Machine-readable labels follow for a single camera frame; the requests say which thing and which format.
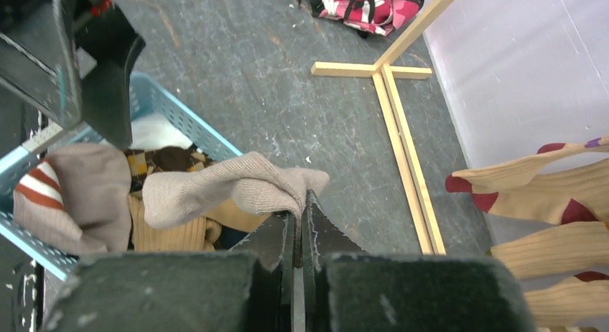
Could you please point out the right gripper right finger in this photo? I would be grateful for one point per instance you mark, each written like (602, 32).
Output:
(348, 289)

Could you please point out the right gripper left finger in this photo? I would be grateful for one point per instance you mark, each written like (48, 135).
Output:
(242, 289)

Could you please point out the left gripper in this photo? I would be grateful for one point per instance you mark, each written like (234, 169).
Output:
(38, 62)

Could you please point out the beige pink sock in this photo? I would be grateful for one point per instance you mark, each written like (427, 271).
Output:
(235, 192)

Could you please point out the wooden hanger stand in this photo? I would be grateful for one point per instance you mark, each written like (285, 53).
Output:
(384, 75)

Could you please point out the tan ribbed sock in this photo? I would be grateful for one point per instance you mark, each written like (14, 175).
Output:
(199, 235)

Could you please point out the light blue laundry basket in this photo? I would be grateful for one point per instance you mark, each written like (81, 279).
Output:
(146, 97)

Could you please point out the brown yellow checked sock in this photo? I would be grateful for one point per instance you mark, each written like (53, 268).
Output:
(143, 163)

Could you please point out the red white striped sock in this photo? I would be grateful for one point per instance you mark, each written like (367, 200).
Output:
(41, 186)

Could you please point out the red purple striped sock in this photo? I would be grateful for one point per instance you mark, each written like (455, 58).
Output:
(519, 172)

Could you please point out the green striped tan sock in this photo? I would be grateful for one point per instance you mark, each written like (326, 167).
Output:
(556, 250)

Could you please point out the pink camouflage cloth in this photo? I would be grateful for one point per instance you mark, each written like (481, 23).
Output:
(380, 17)

